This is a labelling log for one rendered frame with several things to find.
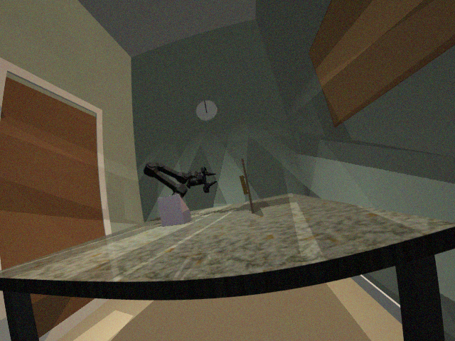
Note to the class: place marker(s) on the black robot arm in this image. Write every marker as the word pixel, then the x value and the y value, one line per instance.
pixel 152 170

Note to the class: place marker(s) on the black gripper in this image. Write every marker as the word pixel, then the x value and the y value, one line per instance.
pixel 206 185

